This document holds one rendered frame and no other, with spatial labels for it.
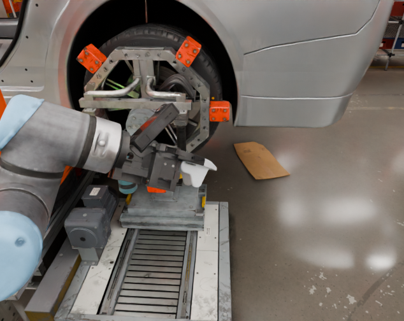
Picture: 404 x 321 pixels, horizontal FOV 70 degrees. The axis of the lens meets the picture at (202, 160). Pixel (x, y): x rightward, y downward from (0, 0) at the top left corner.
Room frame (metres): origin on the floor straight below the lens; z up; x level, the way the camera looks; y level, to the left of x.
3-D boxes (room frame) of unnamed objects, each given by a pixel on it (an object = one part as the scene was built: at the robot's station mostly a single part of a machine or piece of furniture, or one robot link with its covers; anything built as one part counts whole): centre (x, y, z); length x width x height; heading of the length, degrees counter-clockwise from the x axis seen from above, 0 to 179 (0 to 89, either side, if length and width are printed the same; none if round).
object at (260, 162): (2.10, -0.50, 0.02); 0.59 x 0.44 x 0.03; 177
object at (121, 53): (1.23, 0.24, 0.85); 0.54 x 0.07 x 0.54; 87
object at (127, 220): (1.40, 0.23, 0.13); 0.50 x 0.36 x 0.10; 87
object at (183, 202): (1.40, 0.23, 0.32); 0.40 x 0.30 x 0.28; 87
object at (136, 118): (1.16, 0.24, 0.85); 0.21 x 0.14 x 0.14; 177
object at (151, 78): (1.10, 0.14, 1.03); 0.19 x 0.18 x 0.11; 177
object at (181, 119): (1.01, 0.08, 0.93); 0.09 x 0.05 x 0.05; 177
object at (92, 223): (1.15, 0.55, 0.26); 0.42 x 0.18 x 0.35; 177
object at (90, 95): (1.11, 0.34, 1.03); 0.19 x 0.18 x 0.11; 177
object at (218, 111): (1.22, -0.08, 0.85); 0.09 x 0.08 x 0.07; 87
